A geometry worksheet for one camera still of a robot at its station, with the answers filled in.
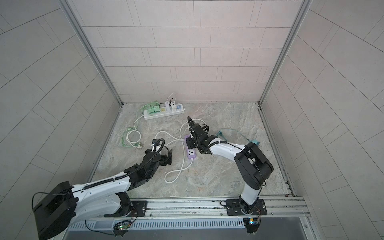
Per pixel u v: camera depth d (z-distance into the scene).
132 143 0.93
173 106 1.05
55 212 0.39
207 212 0.71
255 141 0.94
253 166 0.45
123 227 0.64
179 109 1.09
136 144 0.93
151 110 1.05
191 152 0.87
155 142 0.69
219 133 0.99
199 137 0.68
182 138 0.96
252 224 0.68
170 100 1.05
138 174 0.60
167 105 1.05
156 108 1.05
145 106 1.01
